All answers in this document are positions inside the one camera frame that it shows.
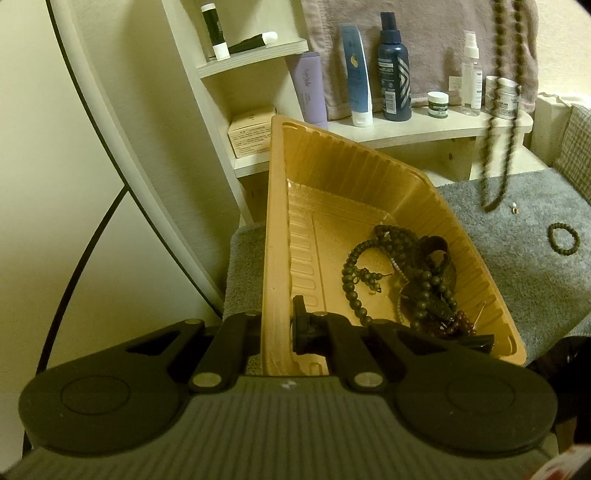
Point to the white round panel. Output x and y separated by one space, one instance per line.
124 147

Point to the beige carton box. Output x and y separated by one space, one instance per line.
251 134

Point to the plaid cushion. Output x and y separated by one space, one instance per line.
577 147

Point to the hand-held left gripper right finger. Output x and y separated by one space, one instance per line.
304 330

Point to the dark cloth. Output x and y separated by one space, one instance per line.
568 378

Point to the blue and white tube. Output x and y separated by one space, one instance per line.
356 69

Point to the purple tube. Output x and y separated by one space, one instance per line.
307 87

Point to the orange plastic tray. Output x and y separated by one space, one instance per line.
332 240

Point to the dark blue spray bottle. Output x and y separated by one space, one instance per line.
394 69

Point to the white wooden shelf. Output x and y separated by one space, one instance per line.
415 127

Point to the white cream jar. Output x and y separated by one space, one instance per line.
502 99

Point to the small green jar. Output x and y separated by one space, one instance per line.
437 105

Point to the black and white lip balm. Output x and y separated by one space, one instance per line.
251 44
214 32

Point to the small white packet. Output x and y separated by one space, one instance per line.
455 90

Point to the white and red object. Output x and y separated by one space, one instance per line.
568 466

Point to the clear spray bottle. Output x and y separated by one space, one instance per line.
472 78

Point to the white box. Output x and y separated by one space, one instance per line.
549 129

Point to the white pearl strand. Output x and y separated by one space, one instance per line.
400 309

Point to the pinkish hanging towel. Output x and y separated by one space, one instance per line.
438 41

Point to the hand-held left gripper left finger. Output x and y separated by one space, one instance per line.
235 332

